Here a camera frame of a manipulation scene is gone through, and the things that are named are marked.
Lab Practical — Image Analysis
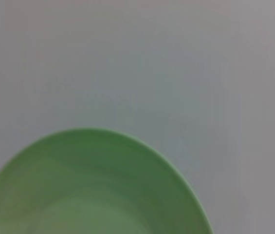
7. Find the light green plate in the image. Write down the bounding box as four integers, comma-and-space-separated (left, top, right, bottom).
0, 127, 215, 234

